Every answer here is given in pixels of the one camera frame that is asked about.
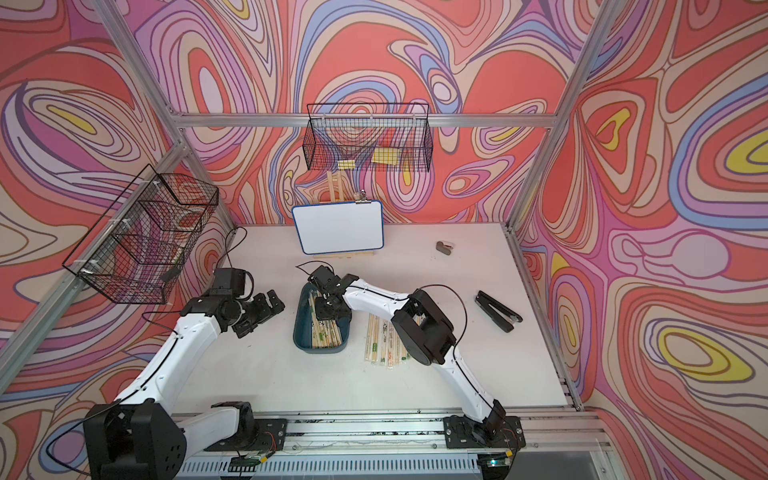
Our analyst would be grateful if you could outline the wrapped chopsticks in box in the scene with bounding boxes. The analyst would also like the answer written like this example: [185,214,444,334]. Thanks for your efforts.
[309,295,342,349]

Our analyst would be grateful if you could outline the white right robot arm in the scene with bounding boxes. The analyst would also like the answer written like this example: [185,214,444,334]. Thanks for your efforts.
[308,265,506,446]

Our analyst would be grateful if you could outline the blue framed whiteboard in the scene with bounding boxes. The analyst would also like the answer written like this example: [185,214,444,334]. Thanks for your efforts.
[291,199,386,256]

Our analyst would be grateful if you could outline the aluminium frame post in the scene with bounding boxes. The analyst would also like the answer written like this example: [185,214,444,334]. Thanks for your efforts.
[506,0,619,232]

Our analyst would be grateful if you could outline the black wire basket left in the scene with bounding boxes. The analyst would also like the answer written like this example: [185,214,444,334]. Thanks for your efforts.
[62,166,219,305]

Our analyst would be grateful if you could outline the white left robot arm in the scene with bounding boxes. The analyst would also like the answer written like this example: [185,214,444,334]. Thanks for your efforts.
[83,268,285,479]

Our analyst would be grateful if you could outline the olive and white stapler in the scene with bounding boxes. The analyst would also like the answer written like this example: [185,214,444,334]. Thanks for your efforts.
[435,241,454,256]

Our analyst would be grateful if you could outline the teal plastic storage box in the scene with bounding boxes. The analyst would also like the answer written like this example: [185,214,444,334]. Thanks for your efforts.
[293,283,352,354]

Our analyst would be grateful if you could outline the yellow sticky note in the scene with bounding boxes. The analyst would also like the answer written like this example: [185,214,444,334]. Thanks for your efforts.
[372,147,401,166]

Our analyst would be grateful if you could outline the wooden whiteboard easel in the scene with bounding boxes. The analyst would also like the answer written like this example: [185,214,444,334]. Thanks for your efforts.
[310,170,376,260]

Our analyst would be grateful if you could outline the black wire basket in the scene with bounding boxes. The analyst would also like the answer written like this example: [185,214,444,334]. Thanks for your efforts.
[302,101,434,172]
[62,166,219,305]

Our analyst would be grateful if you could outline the black wire basket back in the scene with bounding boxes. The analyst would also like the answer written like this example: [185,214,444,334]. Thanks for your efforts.
[302,101,434,172]

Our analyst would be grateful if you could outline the green circuit board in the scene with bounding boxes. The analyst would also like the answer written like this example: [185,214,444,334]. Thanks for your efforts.
[228,456,266,474]

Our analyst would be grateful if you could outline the chopsticks pair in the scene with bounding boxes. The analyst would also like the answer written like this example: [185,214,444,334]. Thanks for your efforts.
[364,314,375,363]
[370,316,381,364]

